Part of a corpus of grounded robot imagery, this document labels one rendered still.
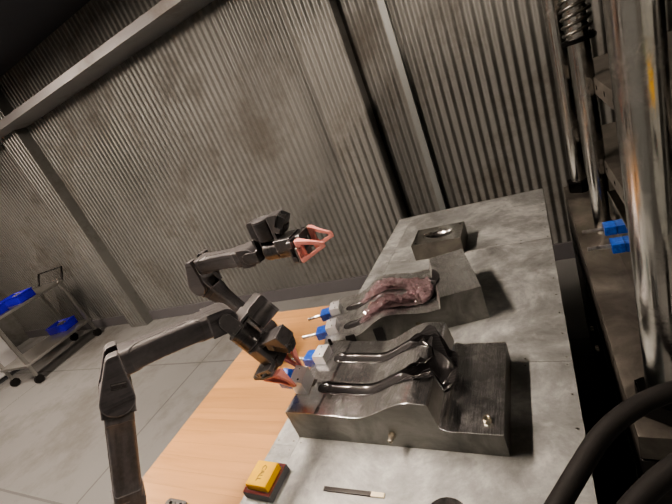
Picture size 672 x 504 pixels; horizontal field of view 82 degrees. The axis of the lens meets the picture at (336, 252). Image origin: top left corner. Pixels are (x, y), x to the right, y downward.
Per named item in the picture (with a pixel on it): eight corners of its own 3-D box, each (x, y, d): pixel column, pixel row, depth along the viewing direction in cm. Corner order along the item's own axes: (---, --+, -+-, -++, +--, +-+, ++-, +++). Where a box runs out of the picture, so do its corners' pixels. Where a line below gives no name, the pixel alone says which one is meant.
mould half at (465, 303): (330, 357, 123) (317, 330, 119) (338, 312, 146) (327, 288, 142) (489, 317, 111) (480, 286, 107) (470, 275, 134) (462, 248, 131)
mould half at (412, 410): (299, 437, 98) (277, 399, 93) (336, 364, 119) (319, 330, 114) (510, 457, 73) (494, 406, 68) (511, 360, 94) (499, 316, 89)
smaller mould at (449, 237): (415, 260, 160) (410, 246, 157) (422, 244, 172) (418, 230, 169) (464, 253, 150) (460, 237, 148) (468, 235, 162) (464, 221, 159)
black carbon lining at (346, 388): (318, 399, 97) (303, 371, 94) (340, 355, 110) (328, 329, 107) (456, 404, 80) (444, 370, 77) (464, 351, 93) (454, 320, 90)
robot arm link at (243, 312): (270, 305, 101) (237, 277, 95) (284, 313, 94) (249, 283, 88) (241, 341, 97) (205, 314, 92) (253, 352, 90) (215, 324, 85)
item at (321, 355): (291, 372, 113) (284, 358, 111) (299, 360, 117) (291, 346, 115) (329, 371, 107) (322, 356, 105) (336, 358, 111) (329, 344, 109)
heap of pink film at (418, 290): (358, 327, 121) (350, 307, 118) (361, 298, 137) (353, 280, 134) (440, 306, 115) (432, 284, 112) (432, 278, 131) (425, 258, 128)
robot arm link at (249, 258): (276, 210, 110) (244, 218, 115) (261, 223, 103) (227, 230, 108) (291, 245, 114) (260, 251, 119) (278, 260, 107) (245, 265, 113)
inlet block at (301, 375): (264, 389, 103) (256, 377, 100) (272, 373, 106) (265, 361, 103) (308, 395, 97) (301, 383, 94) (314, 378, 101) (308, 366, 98)
